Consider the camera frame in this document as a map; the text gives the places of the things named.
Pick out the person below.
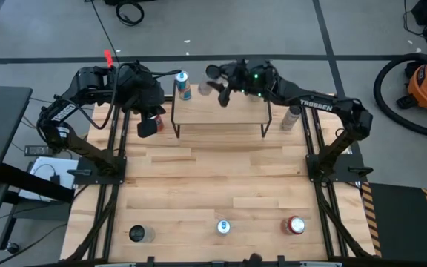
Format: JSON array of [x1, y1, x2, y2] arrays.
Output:
[[243, 252, 263, 265]]

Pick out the red Fanta soda can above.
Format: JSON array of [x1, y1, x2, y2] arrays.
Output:
[[153, 113, 165, 133], [280, 215, 308, 237]]

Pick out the long black cable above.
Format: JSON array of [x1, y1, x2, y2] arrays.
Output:
[[89, 0, 120, 64]]

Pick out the black sleeved cable bundle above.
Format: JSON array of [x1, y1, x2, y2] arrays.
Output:
[[64, 183, 120, 263], [315, 183, 370, 259]]

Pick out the black power adapter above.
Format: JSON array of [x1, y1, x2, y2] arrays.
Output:
[[24, 145, 54, 157]]

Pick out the thin black cable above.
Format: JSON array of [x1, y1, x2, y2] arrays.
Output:
[[29, 96, 57, 105]]

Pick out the coiled black cable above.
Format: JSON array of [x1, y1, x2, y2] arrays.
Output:
[[115, 0, 146, 27]]

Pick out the black aluminium table frame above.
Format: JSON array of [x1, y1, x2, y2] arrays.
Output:
[[63, 94, 376, 267]]

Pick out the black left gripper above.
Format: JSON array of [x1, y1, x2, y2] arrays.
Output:
[[115, 62, 166, 139]]

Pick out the black mat hazard stripes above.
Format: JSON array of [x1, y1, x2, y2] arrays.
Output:
[[360, 181, 427, 264]]

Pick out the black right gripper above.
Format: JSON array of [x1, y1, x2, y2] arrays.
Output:
[[205, 59, 279, 109]]

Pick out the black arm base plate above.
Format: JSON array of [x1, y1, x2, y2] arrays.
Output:
[[67, 155, 128, 185], [305, 154, 374, 183]]

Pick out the wooden shelf black metal frame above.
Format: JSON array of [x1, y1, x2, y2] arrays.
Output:
[[171, 79, 274, 139]]

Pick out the black desk leg frame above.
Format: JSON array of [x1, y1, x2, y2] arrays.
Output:
[[0, 162, 76, 257]]

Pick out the blue slim energy drink can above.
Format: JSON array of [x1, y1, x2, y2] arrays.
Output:
[[215, 218, 233, 237], [174, 70, 193, 102]]

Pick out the white flat board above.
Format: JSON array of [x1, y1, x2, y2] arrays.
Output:
[[19, 156, 79, 203]]

